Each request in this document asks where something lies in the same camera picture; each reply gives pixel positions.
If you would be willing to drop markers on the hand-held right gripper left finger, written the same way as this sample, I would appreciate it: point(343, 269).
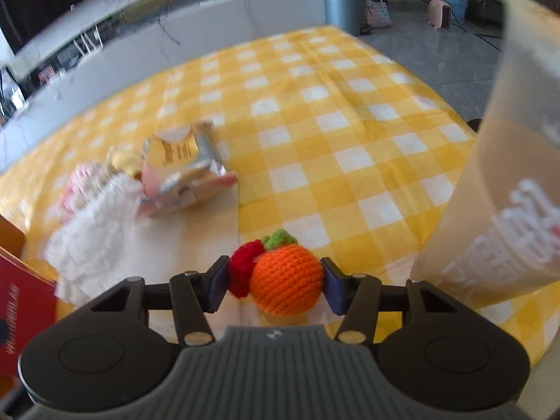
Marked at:
point(218, 284)

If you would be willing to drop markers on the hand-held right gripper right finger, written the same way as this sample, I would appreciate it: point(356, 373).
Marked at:
point(332, 291)

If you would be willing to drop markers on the orange and red crochet fruit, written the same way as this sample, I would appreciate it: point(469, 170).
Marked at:
point(284, 284)

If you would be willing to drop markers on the pink and white knitted toy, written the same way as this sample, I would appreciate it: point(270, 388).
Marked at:
point(81, 188)

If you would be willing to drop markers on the orange cardboard box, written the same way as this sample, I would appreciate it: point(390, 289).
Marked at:
point(9, 236)

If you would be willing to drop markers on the silver pink snack packet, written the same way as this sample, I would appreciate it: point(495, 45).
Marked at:
point(183, 170)

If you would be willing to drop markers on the white fluffy cloth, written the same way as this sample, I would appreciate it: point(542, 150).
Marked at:
point(96, 232)

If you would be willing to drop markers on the yellow checked tablecloth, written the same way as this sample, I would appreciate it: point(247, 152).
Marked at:
point(328, 140)

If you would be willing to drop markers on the yellow plush toy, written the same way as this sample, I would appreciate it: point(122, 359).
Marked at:
point(124, 159)

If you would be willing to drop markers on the red square box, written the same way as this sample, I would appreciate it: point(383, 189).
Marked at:
point(26, 310)

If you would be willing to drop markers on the milk tea cup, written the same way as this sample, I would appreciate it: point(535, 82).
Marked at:
point(503, 183)

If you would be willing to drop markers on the white marble television cabinet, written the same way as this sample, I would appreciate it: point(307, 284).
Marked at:
point(197, 22)

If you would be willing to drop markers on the white wifi router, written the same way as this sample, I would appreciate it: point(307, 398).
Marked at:
point(87, 41)

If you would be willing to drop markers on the woven checked bag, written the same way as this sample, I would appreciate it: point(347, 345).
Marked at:
point(377, 11)

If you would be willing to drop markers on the grey round trash can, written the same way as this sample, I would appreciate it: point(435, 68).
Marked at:
point(343, 0)

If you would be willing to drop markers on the pink space heater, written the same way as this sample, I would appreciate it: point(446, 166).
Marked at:
point(441, 12)

